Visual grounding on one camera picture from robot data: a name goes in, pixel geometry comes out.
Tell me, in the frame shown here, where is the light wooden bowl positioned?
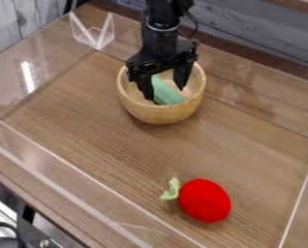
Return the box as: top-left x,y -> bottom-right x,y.
116,63 -> 205,125

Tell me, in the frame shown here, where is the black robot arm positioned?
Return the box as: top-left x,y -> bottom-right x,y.
125,0 -> 198,100

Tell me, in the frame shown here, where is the clear acrylic corner bracket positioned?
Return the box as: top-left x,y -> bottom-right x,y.
68,13 -> 114,50

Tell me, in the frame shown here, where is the black cable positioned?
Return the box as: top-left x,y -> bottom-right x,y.
0,220 -> 30,248

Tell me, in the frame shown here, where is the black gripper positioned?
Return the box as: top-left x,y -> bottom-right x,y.
125,23 -> 198,100

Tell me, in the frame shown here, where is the green rectangular block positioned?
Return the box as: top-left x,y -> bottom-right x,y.
152,76 -> 186,106

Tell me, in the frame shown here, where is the red plush tomato toy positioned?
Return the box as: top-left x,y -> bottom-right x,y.
158,177 -> 232,223

